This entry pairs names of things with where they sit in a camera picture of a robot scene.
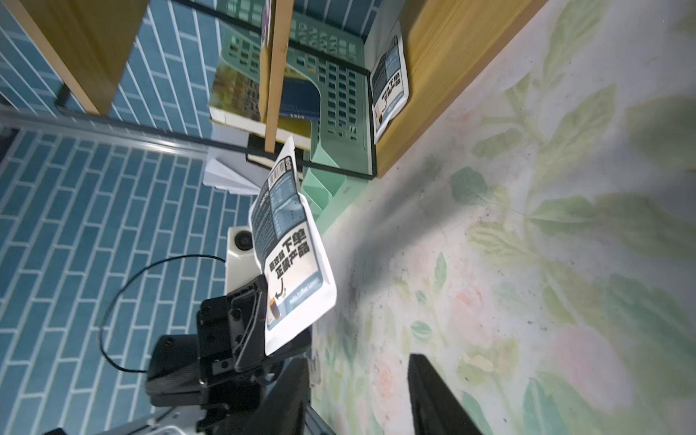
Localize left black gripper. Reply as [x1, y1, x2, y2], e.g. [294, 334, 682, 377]
[146, 275, 311, 411]

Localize green desk file organizer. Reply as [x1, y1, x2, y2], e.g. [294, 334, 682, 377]
[216, 0, 376, 235]

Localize wooden three-tier shelf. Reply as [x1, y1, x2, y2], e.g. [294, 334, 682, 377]
[4, 1, 542, 179]

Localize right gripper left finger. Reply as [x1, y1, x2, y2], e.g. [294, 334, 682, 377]
[239, 358, 310, 434]

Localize dark blue book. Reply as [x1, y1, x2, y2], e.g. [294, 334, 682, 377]
[279, 77, 321, 121]

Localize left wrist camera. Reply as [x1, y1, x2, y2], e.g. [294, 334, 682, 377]
[225, 226, 262, 295]

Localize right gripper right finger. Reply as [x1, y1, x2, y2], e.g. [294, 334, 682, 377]
[407, 353, 482, 435]

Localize white papers in organizer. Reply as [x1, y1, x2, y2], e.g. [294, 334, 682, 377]
[203, 159, 260, 196]

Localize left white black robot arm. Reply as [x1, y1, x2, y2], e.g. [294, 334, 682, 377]
[113, 275, 312, 434]

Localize beige book tall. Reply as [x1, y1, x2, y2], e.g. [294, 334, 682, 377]
[208, 62, 313, 150]

